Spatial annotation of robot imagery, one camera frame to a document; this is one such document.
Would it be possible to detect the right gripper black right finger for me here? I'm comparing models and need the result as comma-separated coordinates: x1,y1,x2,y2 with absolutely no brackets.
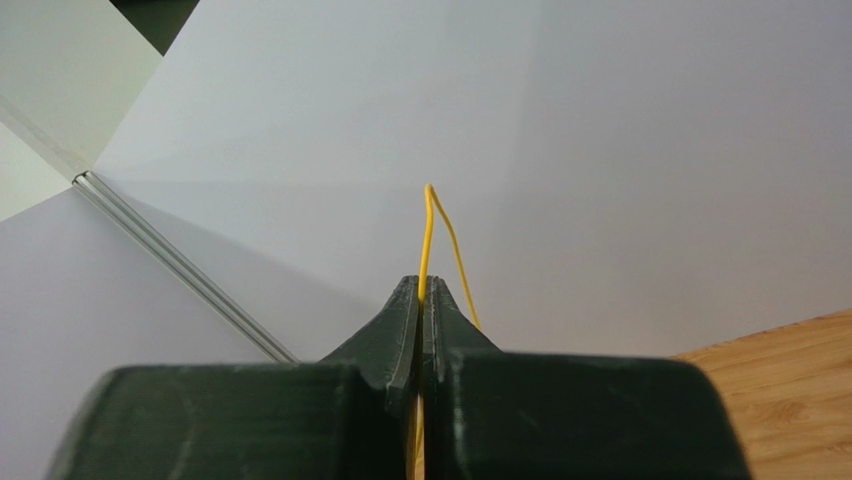
421,276,498,479

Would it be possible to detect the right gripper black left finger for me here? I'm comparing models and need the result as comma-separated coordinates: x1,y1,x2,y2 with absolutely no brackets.
320,275,420,479

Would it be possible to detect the yellow thin wire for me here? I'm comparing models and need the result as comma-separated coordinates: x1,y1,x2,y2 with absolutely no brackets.
405,183,482,480

